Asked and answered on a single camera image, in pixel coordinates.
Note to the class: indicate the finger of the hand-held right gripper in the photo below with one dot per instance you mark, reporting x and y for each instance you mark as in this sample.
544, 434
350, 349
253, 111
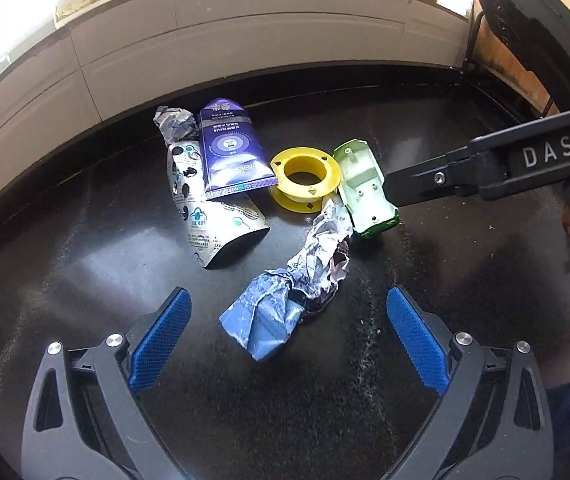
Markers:
435, 182

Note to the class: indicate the purple tube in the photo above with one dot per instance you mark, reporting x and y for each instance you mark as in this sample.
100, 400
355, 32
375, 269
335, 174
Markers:
232, 155

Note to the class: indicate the blue wrapper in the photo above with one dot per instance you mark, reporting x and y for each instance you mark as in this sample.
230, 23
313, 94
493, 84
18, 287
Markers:
265, 315

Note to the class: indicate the yellow plastic spool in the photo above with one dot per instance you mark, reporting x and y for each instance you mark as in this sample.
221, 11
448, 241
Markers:
325, 160

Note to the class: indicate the green toy car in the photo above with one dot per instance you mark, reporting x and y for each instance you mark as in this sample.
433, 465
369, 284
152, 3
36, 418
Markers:
365, 190

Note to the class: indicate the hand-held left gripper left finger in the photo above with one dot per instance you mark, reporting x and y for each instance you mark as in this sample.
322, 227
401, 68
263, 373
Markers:
162, 335

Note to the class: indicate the silver foil wrapper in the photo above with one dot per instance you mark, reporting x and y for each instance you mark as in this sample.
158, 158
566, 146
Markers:
322, 255

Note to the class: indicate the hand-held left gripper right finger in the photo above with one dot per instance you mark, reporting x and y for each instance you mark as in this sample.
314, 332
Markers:
415, 335

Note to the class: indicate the grey foil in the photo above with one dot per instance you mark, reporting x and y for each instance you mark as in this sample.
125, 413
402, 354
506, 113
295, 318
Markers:
175, 122

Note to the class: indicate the white patterned pouch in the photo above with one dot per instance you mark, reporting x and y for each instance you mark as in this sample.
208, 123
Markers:
210, 225

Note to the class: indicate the black metal rack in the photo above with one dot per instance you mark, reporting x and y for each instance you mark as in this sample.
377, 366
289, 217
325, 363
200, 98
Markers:
472, 35

